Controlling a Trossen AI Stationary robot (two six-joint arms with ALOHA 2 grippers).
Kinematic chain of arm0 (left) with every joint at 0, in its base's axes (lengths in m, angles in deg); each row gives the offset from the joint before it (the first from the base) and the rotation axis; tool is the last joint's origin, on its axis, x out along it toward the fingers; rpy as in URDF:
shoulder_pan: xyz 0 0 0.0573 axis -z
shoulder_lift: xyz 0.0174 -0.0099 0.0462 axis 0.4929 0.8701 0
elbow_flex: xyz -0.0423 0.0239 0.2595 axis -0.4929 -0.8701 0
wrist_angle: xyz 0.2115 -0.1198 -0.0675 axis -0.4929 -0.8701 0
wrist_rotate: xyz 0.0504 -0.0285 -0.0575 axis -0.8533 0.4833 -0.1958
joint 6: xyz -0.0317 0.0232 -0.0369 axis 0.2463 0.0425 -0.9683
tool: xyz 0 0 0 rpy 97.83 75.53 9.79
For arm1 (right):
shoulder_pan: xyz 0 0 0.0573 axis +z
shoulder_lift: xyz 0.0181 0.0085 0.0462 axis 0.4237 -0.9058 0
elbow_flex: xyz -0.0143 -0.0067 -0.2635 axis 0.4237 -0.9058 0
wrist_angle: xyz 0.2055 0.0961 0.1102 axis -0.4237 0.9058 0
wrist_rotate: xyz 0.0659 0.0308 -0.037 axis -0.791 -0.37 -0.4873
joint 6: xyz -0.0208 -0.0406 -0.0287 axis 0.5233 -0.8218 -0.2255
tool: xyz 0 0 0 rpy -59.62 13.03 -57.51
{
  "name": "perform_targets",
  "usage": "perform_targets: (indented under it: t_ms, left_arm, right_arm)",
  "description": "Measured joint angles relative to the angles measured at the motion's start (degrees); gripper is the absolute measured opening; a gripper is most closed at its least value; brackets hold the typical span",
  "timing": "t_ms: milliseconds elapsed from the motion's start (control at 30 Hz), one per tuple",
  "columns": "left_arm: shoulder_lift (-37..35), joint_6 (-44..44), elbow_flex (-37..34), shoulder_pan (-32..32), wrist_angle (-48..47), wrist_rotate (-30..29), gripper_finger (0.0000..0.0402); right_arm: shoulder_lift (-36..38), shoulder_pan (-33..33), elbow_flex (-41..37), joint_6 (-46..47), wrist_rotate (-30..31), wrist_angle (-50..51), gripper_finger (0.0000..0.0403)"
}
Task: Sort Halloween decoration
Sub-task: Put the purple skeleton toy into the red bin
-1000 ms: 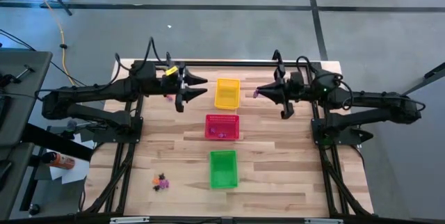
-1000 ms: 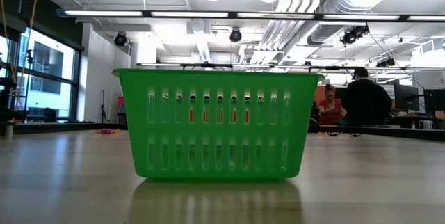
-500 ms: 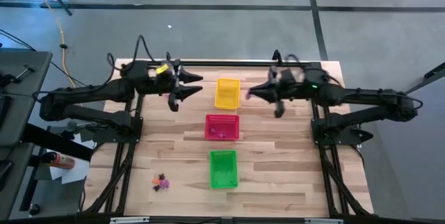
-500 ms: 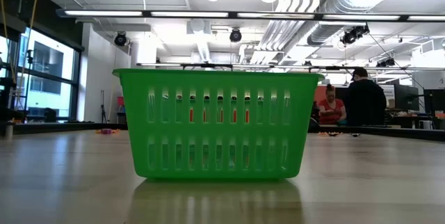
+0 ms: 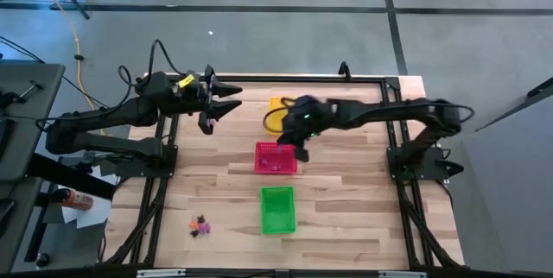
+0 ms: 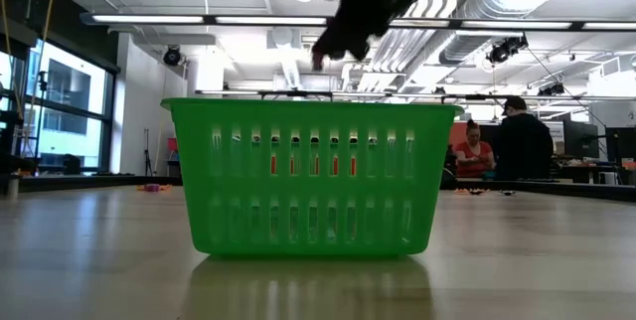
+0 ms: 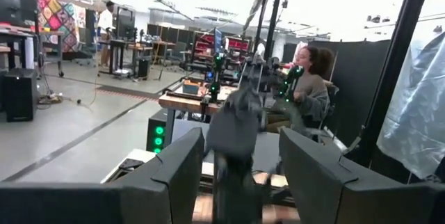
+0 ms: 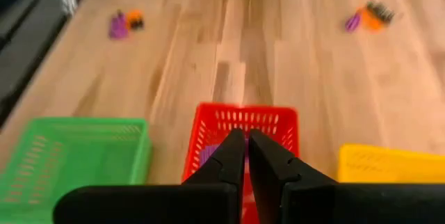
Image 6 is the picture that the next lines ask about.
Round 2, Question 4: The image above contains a green plastic basket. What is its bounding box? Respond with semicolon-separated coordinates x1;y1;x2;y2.
159;96;466;258

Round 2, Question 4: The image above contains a black ceiling spotlight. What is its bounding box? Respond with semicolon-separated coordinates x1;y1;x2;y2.
537;82;566;97
162;44;183;68
485;34;530;67

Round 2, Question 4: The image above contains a person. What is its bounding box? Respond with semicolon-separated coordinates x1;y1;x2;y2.
454;119;497;178
495;94;556;181

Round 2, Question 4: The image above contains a long ceiling light strip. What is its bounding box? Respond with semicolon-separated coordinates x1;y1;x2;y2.
79;10;636;34

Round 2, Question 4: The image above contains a thin black tripod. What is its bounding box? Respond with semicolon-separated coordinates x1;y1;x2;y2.
142;128;155;178

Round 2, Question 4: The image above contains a black computer monitor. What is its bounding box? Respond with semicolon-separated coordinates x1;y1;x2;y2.
604;126;636;165
561;119;601;160

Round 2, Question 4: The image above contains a cluttered office desk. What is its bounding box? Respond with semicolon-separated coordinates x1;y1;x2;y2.
551;158;636;186

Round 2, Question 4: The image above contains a large office window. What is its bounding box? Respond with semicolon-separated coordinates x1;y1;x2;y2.
0;36;118;175

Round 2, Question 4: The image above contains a dark office chair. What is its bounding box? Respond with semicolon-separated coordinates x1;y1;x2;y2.
62;153;82;176

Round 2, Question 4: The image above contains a silver air duct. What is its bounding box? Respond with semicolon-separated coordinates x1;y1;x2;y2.
438;0;528;67

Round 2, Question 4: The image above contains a yellow cable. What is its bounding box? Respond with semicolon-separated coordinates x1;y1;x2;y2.
0;0;57;132

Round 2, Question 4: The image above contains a black aluminium table frame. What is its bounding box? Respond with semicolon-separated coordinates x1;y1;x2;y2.
0;174;636;203

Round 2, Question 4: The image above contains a grey cylinder post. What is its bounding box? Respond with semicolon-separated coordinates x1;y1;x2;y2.
4;174;22;200

